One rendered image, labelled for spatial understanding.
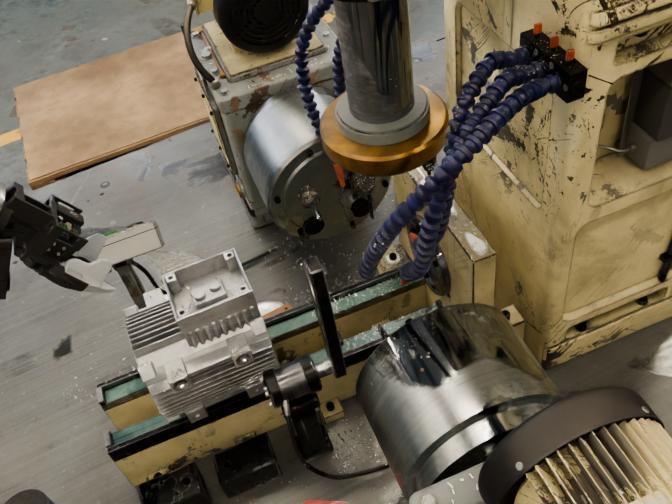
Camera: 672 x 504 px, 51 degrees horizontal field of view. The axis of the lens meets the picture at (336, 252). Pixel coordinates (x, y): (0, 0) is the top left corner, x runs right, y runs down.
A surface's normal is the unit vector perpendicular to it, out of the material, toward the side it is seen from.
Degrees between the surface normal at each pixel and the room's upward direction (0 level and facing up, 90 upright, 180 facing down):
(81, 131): 0
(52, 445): 0
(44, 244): 90
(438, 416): 28
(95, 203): 0
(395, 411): 51
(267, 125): 36
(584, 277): 90
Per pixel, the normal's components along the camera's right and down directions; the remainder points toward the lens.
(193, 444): 0.36, 0.66
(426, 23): -0.14, -0.67
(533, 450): -0.65, -0.34
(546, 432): -0.48, -0.48
